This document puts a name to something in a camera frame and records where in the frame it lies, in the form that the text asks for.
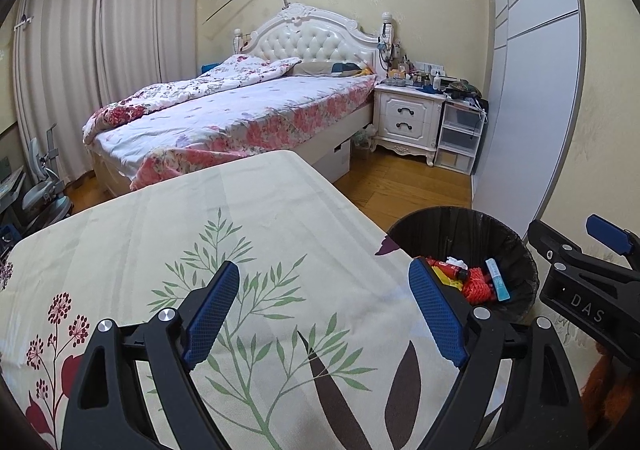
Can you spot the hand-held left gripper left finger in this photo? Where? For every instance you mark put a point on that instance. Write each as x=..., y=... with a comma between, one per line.
x=210, y=320

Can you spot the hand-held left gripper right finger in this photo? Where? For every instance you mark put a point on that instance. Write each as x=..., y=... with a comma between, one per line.
x=440, y=315

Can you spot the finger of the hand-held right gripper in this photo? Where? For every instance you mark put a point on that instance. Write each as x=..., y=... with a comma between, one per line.
x=607, y=230
x=552, y=247

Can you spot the yellow foam net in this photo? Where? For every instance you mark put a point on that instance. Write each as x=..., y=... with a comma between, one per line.
x=442, y=278

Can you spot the red foam net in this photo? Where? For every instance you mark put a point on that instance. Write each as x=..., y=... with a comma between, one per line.
x=477, y=287

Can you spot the red bottle with black cap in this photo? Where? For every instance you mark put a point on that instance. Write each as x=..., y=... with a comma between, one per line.
x=447, y=269

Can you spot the white plastic bag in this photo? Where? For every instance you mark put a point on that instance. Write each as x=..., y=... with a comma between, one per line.
x=456, y=261

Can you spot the teal white tube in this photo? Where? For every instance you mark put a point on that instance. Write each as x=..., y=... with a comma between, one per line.
x=500, y=282

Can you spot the black trash bin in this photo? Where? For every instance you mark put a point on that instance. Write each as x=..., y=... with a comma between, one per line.
x=450, y=230

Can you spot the person's right forearm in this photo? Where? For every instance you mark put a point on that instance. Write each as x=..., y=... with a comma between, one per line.
x=607, y=390

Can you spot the clear plastic drawer unit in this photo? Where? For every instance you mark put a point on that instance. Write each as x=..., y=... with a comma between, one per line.
x=460, y=135

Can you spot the white sliding wardrobe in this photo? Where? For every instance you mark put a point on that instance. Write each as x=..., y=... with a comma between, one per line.
x=540, y=80

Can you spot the white under-bed box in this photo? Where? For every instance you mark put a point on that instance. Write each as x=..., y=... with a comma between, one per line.
x=335, y=158

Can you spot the white nightstand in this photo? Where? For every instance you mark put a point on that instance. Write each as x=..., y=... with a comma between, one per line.
x=405, y=118

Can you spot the grey-blue desk chair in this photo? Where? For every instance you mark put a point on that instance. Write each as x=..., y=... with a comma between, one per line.
x=47, y=205

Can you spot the clutter of small bottles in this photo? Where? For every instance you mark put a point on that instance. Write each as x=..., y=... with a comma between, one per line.
x=430, y=80

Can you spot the floral bed sheet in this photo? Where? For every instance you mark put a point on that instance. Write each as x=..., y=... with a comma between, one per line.
x=260, y=110

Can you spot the floral quilt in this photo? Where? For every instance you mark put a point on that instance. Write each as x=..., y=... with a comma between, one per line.
x=165, y=95

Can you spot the cluttered study desk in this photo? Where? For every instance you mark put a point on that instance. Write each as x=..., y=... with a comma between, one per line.
x=10, y=185

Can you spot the beige pillow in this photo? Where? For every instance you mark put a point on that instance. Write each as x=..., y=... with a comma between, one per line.
x=320, y=68

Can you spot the beige pleated curtain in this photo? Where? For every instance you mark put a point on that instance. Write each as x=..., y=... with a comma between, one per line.
x=60, y=70
x=150, y=30

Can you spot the white tufted bed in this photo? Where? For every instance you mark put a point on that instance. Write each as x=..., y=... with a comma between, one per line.
x=310, y=40

